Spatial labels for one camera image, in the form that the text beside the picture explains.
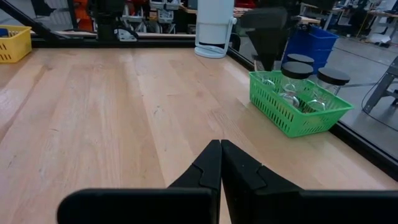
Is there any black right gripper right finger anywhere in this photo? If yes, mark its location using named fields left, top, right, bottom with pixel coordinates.
left=221, top=139, right=398, bottom=224

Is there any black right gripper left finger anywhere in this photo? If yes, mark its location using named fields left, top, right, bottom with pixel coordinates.
left=57, top=139, right=222, bottom=224

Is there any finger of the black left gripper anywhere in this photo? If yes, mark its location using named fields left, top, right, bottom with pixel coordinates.
left=245, top=29, right=274, bottom=72
left=272, top=29, right=285, bottom=68

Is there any black capped hourglass white sand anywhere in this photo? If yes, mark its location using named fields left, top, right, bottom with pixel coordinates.
left=286, top=53, right=315, bottom=66

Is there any black capped hourglass red sand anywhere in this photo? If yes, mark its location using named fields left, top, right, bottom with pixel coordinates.
left=281, top=61, right=314, bottom=106

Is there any black capped hourglass orange sand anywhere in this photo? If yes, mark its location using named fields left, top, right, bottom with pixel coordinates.
left=306, top=67, right=351, bottom=113

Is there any blue plastic bin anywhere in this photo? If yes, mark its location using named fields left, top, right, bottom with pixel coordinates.
left=281, top=24, right=340, bottom=74

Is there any white cylindrical lamp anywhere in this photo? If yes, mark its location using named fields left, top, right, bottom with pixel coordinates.
left=194, top=0, right=238, bottom=59

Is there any green plastic basket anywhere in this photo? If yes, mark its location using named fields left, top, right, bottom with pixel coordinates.
left=248, top=70, right=354, bottom=139

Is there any grey metal stand leg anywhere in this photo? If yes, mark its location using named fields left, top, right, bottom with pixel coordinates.
left=362, top=55, right=398, bottom=114

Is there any orange machine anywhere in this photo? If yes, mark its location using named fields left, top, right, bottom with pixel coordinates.
left=73, top=0, right=94, bottom=32

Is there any yellow plastic basket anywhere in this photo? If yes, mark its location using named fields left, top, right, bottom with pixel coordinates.
left=0, top=24, right=32, bottom=64

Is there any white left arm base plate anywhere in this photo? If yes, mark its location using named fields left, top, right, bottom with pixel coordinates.
left=116, top=28, right=138, bottom=42

